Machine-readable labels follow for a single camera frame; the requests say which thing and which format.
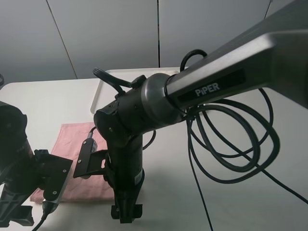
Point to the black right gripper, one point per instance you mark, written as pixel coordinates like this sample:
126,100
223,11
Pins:
125,208

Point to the white rectangular plastic tray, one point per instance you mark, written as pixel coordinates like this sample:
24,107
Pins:
113,82

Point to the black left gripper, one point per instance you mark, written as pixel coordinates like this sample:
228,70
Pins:
11,208

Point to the pink terry towel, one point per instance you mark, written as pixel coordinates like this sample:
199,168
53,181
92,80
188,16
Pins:
68,145

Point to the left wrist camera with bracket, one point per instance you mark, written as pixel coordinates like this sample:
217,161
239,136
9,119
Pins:
54,172

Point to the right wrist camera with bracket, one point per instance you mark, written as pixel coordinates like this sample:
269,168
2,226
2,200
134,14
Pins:
90,160

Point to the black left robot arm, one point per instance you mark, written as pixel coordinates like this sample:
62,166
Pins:
16,167

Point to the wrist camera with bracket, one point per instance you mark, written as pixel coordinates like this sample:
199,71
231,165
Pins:
54,172
90,160

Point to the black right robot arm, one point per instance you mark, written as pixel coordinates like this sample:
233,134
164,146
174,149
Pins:
273,54

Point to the cream white terry towel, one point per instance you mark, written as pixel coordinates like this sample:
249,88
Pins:
167,72

